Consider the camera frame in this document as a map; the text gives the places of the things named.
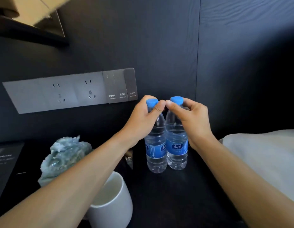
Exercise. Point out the person's left hand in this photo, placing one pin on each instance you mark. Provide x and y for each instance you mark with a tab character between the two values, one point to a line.
137	123

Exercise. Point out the person's right hand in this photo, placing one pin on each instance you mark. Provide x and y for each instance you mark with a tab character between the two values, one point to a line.
196	123

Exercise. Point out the person's left thumb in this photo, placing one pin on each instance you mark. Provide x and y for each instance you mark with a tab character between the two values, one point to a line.
158	109

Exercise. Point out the person's right thumb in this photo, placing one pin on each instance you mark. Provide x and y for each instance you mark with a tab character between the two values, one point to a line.
173	108

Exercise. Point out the clear water bottle blue cap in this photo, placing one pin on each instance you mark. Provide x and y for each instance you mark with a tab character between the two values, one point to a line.
156	149
176	147

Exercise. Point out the person's left forearm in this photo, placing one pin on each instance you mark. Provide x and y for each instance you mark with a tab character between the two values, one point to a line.
66	187

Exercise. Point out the person's right forearm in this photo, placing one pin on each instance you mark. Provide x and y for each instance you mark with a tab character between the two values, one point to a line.
244	187

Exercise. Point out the small black printed card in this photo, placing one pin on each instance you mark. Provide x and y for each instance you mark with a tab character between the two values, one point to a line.
129	160

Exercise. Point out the crumpled clear plastic wrap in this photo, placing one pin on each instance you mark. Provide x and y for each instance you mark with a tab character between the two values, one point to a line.
64	151

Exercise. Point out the white bedding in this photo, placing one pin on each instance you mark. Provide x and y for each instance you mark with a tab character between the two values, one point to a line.
265	156

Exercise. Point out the white ceramic mug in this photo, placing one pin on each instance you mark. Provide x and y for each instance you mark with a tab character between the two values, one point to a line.
118	206

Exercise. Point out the large black printed card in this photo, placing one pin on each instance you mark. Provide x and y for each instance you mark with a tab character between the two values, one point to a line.
5	163

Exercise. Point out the dark grey switch panel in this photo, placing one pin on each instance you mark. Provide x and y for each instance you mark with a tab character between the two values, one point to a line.
119	85

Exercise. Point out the grey wall socket panel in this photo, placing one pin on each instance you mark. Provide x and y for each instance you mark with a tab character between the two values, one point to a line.
54	93

